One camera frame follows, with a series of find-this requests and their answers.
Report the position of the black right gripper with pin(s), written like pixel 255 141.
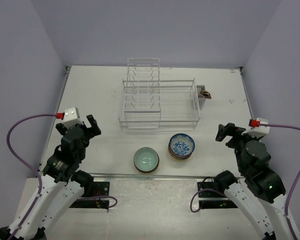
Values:
pixel 230 129

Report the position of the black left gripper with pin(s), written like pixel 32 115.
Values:
pixel 95 130

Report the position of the blue white floral bowl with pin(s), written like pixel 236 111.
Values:
pixel 182 144

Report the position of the mint green bowl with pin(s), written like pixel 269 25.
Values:
pixel 145 152

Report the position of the blue triangle patterned bowl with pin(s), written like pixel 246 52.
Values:
pixel 173 156

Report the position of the orange floral patterned bowl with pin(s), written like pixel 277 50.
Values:
pixel 180 156

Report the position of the yellow blue patterned bowl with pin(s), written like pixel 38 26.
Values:
pixel 181 160

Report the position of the yellow flower leaf bowl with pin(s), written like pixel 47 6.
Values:
pixel 146 173

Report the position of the pink patterned bowl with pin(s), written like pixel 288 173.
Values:
pixel 146 164

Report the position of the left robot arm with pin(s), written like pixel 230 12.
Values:
pixel 60 184

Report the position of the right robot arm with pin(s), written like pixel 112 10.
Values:
pixel 272 219

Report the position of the grey cutlery holder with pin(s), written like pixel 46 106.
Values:
pixel 201 89

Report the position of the brown utensil in holder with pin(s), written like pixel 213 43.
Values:
pixel 205 94

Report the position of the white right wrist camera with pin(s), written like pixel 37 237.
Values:
pixel 258 128

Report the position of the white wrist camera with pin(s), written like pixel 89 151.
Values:
pixel 258 128
pixel 71 117

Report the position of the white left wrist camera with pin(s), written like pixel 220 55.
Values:
pixel 71 117

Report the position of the white wire dish rack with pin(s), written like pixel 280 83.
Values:
pixel 152 99

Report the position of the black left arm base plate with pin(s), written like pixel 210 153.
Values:
pixel 99 188

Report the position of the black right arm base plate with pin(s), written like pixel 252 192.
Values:
pixel 210 199

